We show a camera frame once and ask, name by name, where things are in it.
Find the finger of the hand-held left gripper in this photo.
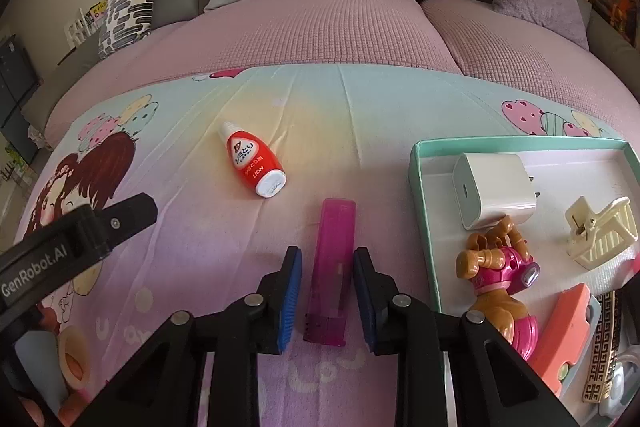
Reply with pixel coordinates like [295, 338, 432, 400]
[0, 193, 159, 308]

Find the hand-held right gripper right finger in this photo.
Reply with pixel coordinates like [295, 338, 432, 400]
[353, 248, 581, 427]

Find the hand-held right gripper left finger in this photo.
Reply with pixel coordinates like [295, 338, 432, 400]
[75, 246, 303, 427]

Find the pink translucent lighter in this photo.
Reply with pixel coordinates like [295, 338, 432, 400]
[302, 198, 357, 348]

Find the teal rimmed white tray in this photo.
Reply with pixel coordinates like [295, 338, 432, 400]
[407, 136, 640, 427]

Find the pink and brown dog toy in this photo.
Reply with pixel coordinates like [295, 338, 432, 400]
[455, 214, 543, 362]

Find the white charger plug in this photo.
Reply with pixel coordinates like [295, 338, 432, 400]
[452, 152, 541, 230]

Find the cream hair claw clip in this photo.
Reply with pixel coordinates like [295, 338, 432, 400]
[564, 196, 640, 272]

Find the person's left hand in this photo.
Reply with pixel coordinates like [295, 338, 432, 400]
[59, 342, 91, 427]

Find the translucent rubber finger loop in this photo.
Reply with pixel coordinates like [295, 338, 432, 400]
[56, 326, 94, 390]

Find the printed cartoon blanket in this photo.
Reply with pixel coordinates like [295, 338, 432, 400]
[0, 62, 640, 427]

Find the red and white bottle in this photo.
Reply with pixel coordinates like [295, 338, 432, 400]
[217, 121, 287, 198]

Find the dark grey cabinet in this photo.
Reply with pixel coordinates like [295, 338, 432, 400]
[0, 34, 41, 162]

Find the white shelf with books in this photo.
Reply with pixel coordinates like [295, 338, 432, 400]
[65, 0, 108, 45]

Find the black and white patterned pillow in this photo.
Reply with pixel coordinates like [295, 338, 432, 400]
[97, 0, 161, 60]

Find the pink waffle sofa cover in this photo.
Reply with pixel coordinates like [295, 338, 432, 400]
[45, 0, 640, 148]

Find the orange patterned bag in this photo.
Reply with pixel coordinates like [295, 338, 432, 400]
[585, 0, 640, 48]

